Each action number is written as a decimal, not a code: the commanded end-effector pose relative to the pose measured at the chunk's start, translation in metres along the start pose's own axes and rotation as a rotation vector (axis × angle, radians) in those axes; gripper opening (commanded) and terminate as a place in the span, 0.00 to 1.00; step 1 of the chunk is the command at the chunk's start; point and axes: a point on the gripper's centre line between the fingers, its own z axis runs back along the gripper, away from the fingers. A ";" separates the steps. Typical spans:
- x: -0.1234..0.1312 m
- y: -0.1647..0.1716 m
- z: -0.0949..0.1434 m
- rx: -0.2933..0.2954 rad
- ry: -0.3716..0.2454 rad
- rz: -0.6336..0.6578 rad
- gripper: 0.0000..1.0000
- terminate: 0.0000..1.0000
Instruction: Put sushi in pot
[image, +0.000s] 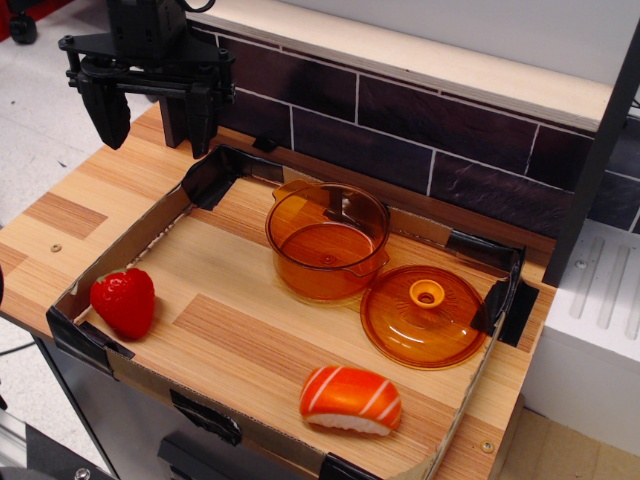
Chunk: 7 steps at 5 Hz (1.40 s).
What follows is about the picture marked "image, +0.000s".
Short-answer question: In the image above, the black vertical post right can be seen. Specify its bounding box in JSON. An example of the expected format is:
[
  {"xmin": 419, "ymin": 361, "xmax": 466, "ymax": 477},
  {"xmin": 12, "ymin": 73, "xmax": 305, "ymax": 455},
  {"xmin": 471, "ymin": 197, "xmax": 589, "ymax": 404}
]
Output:
[{"xmin": 543, "ymin": 23, "xmax": 639, "ymax": 287}]

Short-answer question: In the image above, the black caster wheel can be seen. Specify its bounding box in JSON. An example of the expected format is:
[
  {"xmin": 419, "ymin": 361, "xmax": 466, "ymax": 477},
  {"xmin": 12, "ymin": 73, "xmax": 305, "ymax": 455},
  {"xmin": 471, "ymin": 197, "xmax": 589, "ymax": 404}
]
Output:
[{"xmin": 9, "ymin": 12, "xmax": 38, "ymax": 45}]

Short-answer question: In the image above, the amber transparent pot lid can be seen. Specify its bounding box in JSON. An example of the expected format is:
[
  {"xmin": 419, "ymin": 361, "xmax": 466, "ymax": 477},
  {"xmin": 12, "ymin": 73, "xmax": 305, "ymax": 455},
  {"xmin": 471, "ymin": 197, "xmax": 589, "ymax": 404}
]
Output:
[{"xmin": 360, "ymin": 265, "xmax": 492, "ymax": 370}]

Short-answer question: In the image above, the dark brick pattern backsplash panel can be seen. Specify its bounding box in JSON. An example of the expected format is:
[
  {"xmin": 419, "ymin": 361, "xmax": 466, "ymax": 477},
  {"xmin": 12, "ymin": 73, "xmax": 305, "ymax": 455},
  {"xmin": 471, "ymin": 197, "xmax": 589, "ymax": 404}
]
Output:
[{"xmin": 182, "ymin": 20, "xmax": 640, "ymax": 239}]

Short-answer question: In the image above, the red plastic strawberry toy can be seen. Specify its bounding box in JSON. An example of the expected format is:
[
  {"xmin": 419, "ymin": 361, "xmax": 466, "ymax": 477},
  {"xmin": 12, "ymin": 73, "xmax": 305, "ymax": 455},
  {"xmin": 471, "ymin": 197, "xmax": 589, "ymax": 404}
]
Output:
[{"xmin": 90, "ymin": 268, "xmax": 155, "ymax": 340}]

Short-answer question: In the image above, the light wooden top shelf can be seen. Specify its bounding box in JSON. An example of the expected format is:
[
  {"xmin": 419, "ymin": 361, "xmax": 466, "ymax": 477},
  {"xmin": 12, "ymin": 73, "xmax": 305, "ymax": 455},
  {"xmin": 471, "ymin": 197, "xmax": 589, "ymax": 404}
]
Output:
[{"xmin": 188, "ymin": 1, "xmax": 613, "ymax": 132}]

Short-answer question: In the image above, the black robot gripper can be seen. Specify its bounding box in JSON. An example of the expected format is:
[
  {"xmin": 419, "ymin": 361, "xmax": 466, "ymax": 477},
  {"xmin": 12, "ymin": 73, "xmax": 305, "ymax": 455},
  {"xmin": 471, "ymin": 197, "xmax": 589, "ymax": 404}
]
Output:
[{"xmin": 58, "ymin": 1, "xmax": 235, "ymax": 158}]

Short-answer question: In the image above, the amber transparent plastic pot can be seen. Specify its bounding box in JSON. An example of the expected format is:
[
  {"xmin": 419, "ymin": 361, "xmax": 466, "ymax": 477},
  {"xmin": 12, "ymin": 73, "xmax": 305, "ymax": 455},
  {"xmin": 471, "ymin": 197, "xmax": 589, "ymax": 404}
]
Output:
[{"xmin": 265, "ymin": 179, "xmax": 390, "ymax": 301}]

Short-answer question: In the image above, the white ribbed appliance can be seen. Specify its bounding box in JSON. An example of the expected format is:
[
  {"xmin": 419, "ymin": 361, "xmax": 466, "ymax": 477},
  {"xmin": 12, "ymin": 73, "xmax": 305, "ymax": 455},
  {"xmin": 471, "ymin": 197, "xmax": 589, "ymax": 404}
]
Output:
[{"xmin": 522, "ymin": 220, "xmax": 639, "ymax": 455}]

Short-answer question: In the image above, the salmon nigiri sushi toy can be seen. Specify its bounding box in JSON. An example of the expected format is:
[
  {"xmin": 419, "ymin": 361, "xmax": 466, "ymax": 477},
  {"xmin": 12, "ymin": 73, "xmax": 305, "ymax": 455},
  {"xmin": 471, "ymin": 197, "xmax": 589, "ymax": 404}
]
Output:
[{"xmin": 299, "ymin": 366, "xmax": 403, "ymax": 436}]

